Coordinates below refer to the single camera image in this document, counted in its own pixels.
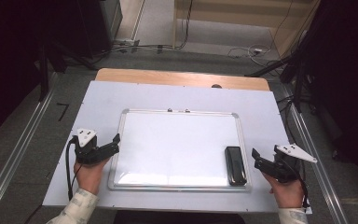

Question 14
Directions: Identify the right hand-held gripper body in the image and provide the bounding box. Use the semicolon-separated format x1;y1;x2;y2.
255;143;319;184

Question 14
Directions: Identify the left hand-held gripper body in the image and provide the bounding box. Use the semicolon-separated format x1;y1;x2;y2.
73;128;116;166

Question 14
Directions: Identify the black whiteboard eraser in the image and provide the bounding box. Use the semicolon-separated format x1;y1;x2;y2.
224;146;249;187

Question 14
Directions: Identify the silver framed whiteboard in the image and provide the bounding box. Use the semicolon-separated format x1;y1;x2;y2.
107;108;253;191

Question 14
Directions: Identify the person's right hand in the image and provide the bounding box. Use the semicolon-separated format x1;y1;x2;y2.
262;173;306;210

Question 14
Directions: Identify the person's left hand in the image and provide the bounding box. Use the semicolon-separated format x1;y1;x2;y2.
73;157;112;197

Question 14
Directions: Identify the white table cover sheet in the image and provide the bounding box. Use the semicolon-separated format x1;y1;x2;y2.
42;80;313;216

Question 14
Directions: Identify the wooden table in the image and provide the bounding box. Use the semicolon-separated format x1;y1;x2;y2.
94;67;271;92

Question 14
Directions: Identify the black tripod stand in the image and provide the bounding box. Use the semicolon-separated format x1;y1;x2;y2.
244;31;316;114

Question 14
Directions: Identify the dark cabinet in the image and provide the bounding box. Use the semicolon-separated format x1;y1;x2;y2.
76;0;124;60

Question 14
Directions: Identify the light wooden shelf unit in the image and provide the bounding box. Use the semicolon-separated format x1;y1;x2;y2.
172;0;322;58

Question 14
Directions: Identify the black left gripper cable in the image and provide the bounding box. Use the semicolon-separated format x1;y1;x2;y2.
65;137;84;202

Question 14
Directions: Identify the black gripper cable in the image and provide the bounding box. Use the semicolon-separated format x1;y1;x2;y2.
287;160;310;209
65;137;84;202

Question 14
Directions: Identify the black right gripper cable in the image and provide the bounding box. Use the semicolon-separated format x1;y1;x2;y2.
287;160;310;209

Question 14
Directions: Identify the metal floor rail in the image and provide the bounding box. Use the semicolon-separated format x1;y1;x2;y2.
0;72;60;224
283;85;351;224

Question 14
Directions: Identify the white floor cable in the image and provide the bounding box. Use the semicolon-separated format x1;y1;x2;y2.
227;44;274;61

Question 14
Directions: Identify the black hanging cable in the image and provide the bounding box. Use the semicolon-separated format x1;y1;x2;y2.
176;0;195;50

